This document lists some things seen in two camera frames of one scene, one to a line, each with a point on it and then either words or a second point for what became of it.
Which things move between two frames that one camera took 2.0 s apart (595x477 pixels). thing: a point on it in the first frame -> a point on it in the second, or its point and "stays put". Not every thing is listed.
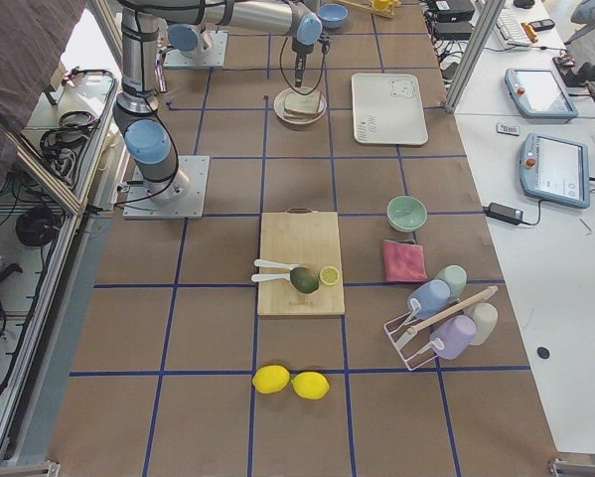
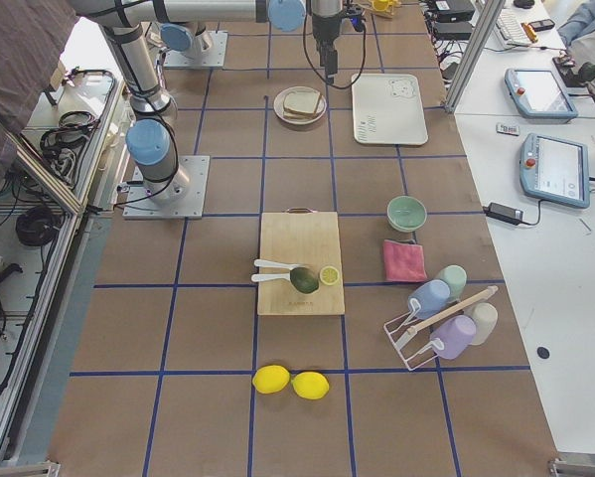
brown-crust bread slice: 309,102 stays put
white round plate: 279,103 stays put
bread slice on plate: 301,111 stays put
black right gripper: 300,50 -> 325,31
